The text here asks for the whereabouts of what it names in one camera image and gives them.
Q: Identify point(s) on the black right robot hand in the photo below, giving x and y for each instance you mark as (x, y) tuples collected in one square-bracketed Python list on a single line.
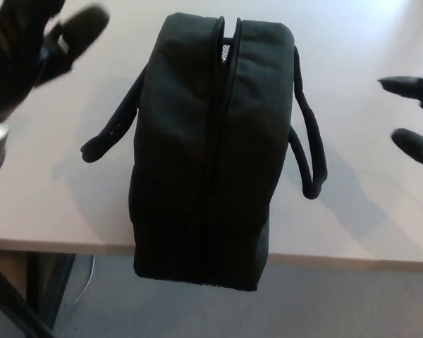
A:
[(414, 105)]

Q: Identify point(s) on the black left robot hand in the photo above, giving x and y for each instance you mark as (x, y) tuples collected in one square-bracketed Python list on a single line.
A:
[(10, 56)]

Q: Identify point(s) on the black fabric lunch bag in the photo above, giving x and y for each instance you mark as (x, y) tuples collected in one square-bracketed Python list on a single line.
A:
[(204, 148)]

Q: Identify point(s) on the black metal desk leg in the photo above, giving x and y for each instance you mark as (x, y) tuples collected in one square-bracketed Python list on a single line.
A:
[(14, 295)]

